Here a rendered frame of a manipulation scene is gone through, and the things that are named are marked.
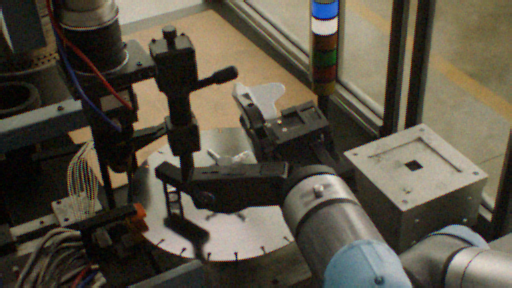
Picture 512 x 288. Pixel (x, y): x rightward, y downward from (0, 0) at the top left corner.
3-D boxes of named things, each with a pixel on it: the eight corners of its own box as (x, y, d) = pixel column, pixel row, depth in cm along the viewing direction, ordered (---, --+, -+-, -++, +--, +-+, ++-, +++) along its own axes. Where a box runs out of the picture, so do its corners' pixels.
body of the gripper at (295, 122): (319, 143, 87) (361, 206, 78) (253, 168, 86) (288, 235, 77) (309, 94, 82) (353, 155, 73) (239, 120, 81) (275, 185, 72)
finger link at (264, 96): (271, 72, 90) (299, 121, 84) (228, 88, 90) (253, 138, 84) (268, 54, 88) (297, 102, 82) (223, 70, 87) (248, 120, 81)
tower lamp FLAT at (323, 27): (328, 21, 130) (328, 5, 128) (342, 31, 127) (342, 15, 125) (307, 27, 129) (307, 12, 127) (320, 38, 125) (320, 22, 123)
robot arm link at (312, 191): (300, 264, 74) (287, 210, 68) (285, 234, 77) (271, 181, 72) (367, 237, 74) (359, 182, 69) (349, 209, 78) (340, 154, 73)
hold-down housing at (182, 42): (199, 136, 108) (185, 16, 96) (207, 155, 105) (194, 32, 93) (163, 144, 107) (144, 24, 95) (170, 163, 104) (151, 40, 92)
